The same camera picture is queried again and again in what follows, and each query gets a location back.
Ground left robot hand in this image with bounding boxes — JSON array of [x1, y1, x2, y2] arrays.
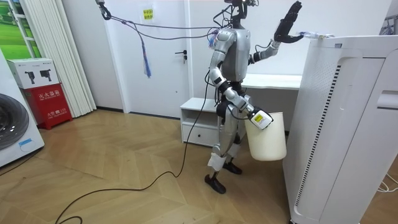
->
[[273, 0, 305, 44]]

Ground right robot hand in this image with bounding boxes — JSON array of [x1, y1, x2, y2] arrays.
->
[[247, 106, 274, 131]]

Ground white plastic bucket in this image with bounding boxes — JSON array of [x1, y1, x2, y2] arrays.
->
[[244, 111, 288, 162]]

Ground plastic wrapper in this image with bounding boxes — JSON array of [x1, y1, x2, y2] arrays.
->
[[296, 30, 335, 40]]

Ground robot legs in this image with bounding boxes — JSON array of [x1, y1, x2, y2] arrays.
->
[[204, 81, 250, 195]]

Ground white desk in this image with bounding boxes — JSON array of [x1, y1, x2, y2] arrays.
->
[[241, 73, 303, 132]]

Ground robot body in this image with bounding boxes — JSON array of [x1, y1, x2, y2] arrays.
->
[[213, 0, 259, 94]]

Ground white bedside cabinet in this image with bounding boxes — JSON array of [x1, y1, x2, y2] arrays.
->
[[179, 96, 225, 148]]

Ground white air purifier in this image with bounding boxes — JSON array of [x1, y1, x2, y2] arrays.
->
[[282, 34, 398, 224]]

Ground white door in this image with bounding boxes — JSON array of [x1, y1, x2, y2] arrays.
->
[[103, 0, 194, 121]]

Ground yellow paper sign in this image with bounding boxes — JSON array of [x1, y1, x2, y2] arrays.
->
[[142, 7, 155, 22]]

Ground red fire extinguisher box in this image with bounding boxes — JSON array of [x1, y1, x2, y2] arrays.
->
[[19, 83, 73, 131]]

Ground white folding curtain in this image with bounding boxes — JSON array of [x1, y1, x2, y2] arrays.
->
[[19, 0, 98, 119]]

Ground white cardboard box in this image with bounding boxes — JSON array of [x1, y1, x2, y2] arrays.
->
[[6, 57, 61, 90]]

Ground white washing machine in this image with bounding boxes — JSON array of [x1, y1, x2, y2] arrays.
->
[[0, 49, 45, 168]]

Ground green landscape poster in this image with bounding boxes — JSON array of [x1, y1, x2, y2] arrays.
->
[[0, 0, 42, 61]]

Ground black floor cable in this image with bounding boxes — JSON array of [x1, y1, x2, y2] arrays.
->
[[55, 70, 211, 224]]

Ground black door handle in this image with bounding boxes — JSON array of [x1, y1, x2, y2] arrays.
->
[[174, 49, 188, 65]]

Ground white floor cable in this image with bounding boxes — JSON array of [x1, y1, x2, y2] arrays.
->
[[376, 172, 398, 194]]

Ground cable bundle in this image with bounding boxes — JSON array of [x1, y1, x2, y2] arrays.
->
[[95, 0, 220, 79]]

